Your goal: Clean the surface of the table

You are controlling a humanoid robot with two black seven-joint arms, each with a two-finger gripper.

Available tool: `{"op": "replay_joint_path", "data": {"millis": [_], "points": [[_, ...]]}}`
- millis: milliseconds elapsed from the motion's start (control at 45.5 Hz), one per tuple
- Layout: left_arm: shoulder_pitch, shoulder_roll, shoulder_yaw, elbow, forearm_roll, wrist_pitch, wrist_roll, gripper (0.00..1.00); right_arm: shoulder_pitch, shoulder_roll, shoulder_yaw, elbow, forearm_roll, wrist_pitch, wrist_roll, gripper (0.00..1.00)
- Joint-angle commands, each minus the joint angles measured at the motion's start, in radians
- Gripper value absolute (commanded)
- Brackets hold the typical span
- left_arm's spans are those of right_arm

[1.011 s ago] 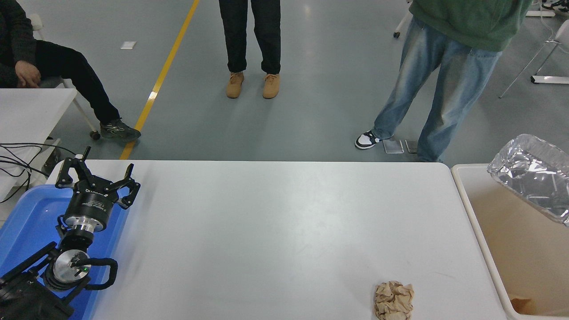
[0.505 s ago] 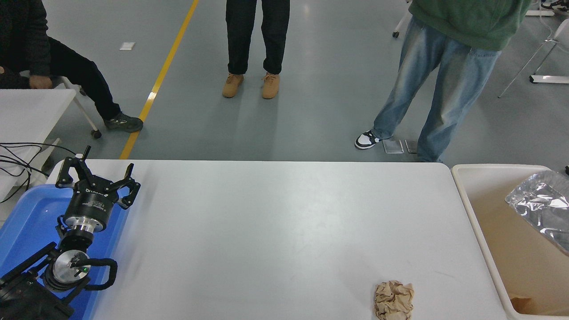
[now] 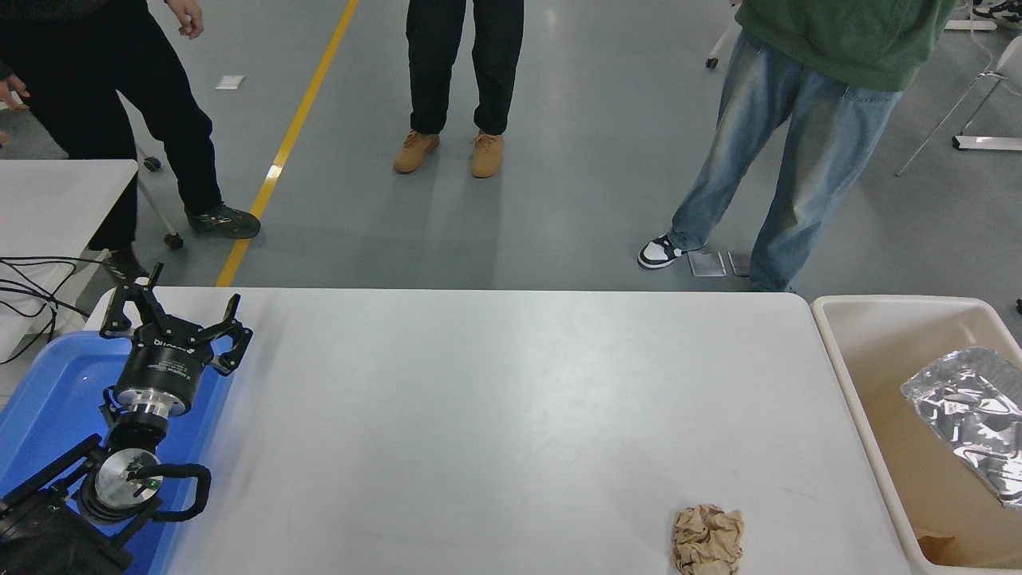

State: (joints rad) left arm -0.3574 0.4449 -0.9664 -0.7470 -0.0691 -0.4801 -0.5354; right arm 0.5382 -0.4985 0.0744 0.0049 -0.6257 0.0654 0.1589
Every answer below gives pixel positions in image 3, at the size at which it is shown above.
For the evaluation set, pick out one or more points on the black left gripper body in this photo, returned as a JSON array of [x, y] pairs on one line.
[[164, 369]]

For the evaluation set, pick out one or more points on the foil tray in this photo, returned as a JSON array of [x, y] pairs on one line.
[[974, 415]]

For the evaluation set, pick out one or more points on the person's right hand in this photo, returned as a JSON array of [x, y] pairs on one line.
[[8, 89]]

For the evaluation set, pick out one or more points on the person's left hand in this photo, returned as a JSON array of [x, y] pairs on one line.
[[188, 16]]

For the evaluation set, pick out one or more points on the grey wheeled office chair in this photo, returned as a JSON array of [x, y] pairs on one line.
[[173, 240]]

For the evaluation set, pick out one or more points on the blue plastic tray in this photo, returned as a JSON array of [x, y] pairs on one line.
[[48, 399]]

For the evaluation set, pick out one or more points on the white side table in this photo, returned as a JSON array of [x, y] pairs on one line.
[[56, 208]]

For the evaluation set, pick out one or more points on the person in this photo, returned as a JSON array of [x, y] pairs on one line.
[[120, 64], [806, 128], [459, 64]]

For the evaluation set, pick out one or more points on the silver floor plate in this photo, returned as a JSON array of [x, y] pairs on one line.
[[707, 263], [738, 263]]

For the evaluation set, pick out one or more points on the crumpled tan paper ball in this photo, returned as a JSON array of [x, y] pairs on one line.
[[707, 543]]

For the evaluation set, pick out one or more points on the white wheeled chair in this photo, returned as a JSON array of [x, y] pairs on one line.
[[711, 61]]

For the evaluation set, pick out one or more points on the large pale plastic bin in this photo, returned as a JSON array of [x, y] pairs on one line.
[[870, 359]]

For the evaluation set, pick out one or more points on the white stand foot bar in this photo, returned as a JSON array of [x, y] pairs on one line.
[[990, 143], [970, 25]]

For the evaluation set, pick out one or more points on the person's foot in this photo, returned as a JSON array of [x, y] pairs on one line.
[[1002, 9]]

